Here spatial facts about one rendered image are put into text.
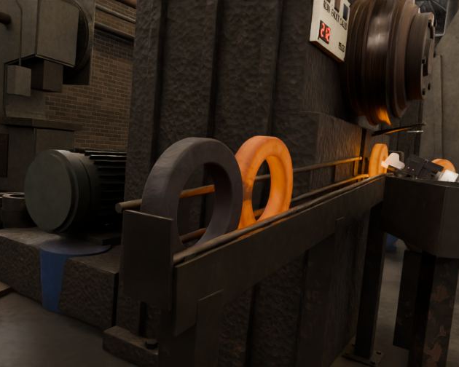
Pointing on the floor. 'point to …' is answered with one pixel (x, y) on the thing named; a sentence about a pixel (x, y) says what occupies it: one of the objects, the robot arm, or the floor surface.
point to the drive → (72, 281)
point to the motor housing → (407, 296)
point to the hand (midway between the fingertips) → (379, 163)
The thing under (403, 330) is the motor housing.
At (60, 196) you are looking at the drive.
